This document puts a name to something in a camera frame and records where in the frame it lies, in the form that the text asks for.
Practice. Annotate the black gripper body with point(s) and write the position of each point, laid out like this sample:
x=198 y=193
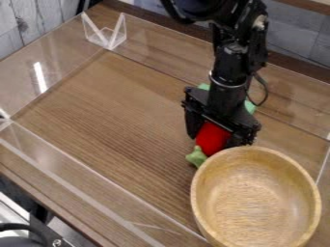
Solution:
x=234 y=120

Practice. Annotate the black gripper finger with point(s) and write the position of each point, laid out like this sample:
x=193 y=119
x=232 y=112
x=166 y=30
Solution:
x=241 y=139
x=194 y=122

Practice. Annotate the red plush strawberry green leaves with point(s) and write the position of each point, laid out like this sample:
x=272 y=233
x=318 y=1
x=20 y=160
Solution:
x=210 y=141

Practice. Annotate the wooden bowl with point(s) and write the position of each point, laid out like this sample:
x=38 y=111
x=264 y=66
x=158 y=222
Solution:
x=254 y=199

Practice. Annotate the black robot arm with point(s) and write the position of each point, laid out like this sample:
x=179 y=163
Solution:
x=240 y=27

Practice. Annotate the green rectangular block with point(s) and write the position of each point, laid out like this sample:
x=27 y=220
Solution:
x=250 y=107

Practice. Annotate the black metal stand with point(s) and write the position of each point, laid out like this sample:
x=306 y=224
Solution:
x=41 y=235

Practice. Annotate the clear acrylic corner bracket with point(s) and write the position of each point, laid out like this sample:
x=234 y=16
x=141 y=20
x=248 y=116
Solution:
x=107 y=38

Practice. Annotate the clear acrylic front wall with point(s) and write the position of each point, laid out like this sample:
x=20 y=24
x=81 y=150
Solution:
x=91 y=202

